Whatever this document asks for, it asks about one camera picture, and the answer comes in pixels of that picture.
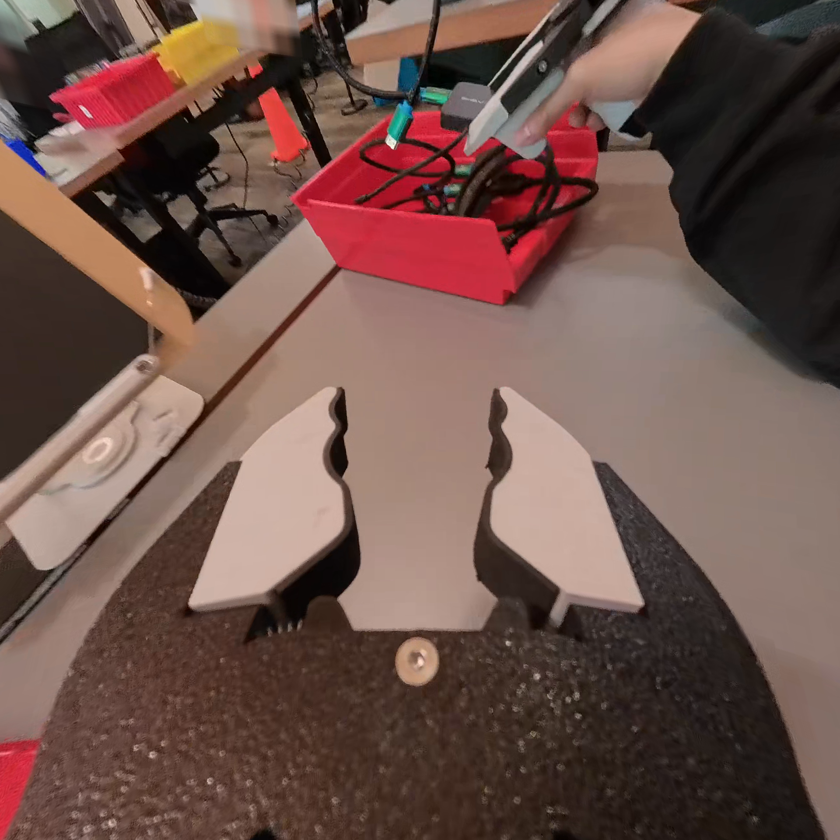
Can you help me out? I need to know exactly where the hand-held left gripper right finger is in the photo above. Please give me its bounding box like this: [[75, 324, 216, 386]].
[[472, 386, 647, 629]]

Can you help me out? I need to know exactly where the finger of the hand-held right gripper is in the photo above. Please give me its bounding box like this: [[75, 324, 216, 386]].
[[487, 3, 573, 109], [463, 67, 568, 158]]

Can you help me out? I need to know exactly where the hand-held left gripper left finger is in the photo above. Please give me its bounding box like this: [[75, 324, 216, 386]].
[[188, 386, 362, 614]]

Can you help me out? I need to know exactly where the black USB hub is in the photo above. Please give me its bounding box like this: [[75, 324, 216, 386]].
[[440, 82, 492, 132]]

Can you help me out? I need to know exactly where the red plastic bin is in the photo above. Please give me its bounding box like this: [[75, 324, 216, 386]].
[[290, 109, 600, 307]]

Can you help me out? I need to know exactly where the red bin with black divider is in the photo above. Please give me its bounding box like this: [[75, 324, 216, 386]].
[[0, 738, 42, 840]]

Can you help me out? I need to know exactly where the person's right forearm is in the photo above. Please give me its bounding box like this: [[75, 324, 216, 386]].
[[620, 7, 840, 388]]

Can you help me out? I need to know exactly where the grey desk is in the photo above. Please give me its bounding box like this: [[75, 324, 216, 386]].
[[0, 151, 840, 840], [0, 217, 342, 641]]

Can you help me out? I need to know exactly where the person's right hand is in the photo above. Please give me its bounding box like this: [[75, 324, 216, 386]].
[[515, 3, 703, 160]]

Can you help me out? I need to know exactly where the beige table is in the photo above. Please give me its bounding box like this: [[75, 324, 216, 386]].
[[344, 0, 565, 67]]

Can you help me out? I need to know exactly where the tablet on white stand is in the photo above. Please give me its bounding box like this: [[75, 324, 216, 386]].
[[0, 354, 206, 572], [0, 141, 196, 480]]

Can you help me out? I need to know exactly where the orange traffic cone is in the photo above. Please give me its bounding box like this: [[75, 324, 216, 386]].
[[252, 66, 311, 164]]

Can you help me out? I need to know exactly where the black office chair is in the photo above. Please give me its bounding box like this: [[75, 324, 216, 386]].
[[125, 125, 283, 263]]

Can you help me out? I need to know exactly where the yellow storage bin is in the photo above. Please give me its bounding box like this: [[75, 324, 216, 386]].
[[152, 20, 242, 86]]

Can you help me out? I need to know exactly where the wooden table with black legs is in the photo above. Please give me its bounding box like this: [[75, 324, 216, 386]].
[[36, 49, 332, 290]]

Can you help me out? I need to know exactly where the red mesh basket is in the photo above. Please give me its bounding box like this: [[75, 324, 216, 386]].
[[51, 54, 177, 130]]

